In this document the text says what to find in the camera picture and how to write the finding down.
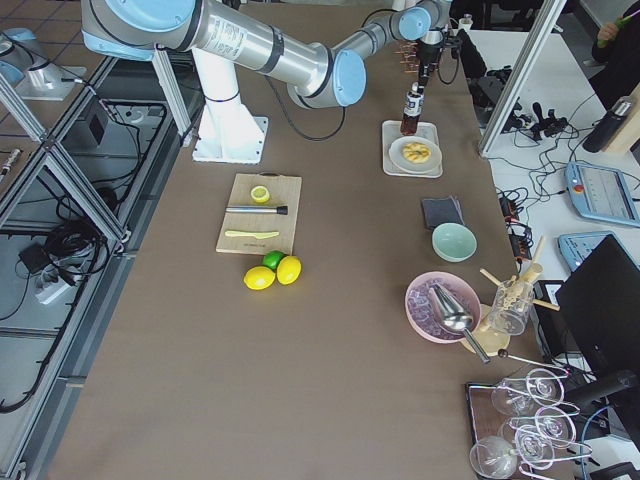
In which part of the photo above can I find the grey folded cloth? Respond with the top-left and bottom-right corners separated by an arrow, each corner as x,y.
421,196 -> 465,230

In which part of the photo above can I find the blue teach pendant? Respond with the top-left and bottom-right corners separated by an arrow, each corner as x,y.
565,161 -> 639,227

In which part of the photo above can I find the pink bowl of ice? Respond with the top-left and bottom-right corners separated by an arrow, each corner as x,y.
405,271 -> 481,344

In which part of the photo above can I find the black water bottle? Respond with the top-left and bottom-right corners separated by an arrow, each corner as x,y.
582,96 -> 635,153

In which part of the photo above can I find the white plate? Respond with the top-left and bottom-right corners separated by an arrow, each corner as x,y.
389,136 -> 442,175

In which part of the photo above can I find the wooden cup tree stand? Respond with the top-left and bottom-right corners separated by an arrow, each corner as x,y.
479,235 -> 560,355

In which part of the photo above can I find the braided ring bread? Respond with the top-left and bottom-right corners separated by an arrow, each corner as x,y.
402,142 -> 431,164

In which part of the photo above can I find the aluminium frame post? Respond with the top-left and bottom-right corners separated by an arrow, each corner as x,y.
478,0 -> 566,158

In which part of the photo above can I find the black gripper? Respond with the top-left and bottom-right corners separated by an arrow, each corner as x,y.
417,28 -> 462,95

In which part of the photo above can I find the green lime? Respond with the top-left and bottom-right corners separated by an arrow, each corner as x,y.
262,250 -> 286,271

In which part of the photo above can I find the wine glass rack tray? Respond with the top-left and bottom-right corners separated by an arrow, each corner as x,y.
465,365 -> 592,479

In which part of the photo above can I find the copper wire bottle rack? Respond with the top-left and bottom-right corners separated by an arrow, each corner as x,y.
395,40 -> 420,74

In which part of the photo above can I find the mint green bowl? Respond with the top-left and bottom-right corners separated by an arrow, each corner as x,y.
432,223 -> 477,263

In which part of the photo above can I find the tea bottle white cap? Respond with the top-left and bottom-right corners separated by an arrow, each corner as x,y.
400,82 -> 424,136

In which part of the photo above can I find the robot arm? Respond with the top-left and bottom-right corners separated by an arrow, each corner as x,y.
81,1 -> 450,108

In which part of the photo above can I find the half lemon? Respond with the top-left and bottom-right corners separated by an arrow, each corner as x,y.
250,185 -> 271,205

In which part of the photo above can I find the metal ice scoop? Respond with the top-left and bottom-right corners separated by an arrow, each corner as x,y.
431,284 -> 491,364

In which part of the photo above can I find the black monitor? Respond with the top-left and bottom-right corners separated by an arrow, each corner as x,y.
557,235 -> 639,375

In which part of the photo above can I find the yellow-green plastic knife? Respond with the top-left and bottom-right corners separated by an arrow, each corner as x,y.
224,230 -> 280,240

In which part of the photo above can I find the steel muddler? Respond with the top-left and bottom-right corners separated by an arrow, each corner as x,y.
225,205 -> 289,215

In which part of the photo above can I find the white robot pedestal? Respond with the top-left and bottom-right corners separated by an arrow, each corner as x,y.
192,48 -> 268,165

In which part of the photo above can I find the clear glass mug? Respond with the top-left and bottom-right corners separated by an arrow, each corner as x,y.
487,280 -> 533,336

